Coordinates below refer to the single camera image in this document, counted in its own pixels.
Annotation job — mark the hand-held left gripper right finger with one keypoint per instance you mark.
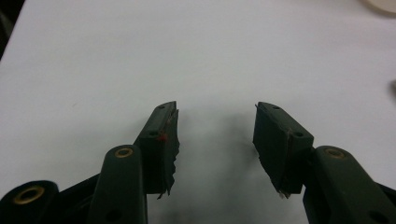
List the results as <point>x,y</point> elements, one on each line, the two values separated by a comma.
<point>280,149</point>

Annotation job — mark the cream round object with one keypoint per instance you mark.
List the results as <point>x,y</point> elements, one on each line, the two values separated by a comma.
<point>381,5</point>

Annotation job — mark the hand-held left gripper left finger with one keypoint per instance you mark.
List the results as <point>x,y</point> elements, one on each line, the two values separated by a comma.
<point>155,155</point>

